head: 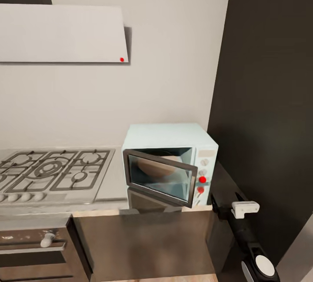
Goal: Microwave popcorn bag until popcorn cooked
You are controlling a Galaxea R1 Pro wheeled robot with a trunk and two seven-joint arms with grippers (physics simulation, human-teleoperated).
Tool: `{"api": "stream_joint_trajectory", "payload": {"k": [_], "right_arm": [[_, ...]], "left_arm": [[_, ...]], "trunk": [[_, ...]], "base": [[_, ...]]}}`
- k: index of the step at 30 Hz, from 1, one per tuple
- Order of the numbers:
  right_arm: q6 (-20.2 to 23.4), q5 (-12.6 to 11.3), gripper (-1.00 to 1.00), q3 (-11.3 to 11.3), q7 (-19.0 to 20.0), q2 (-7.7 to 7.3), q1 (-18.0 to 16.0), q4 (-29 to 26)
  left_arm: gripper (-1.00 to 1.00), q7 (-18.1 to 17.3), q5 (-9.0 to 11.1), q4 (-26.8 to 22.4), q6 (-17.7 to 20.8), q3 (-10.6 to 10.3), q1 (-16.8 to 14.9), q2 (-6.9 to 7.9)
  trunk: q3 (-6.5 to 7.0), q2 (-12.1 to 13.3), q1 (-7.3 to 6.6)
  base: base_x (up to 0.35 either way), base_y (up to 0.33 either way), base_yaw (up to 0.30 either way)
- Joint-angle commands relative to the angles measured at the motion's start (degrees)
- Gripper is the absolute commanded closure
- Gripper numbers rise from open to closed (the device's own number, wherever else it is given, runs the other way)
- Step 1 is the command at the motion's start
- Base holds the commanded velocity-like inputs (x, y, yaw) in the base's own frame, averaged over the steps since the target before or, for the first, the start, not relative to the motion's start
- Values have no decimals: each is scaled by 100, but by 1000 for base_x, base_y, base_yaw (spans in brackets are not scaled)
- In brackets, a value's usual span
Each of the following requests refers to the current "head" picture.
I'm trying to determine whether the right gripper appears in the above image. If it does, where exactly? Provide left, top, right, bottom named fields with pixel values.
left=211, top=192, right=252, bottom=234

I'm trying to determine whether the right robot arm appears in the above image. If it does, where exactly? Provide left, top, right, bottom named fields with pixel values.
left=211, top=192, right=280, bottom=282

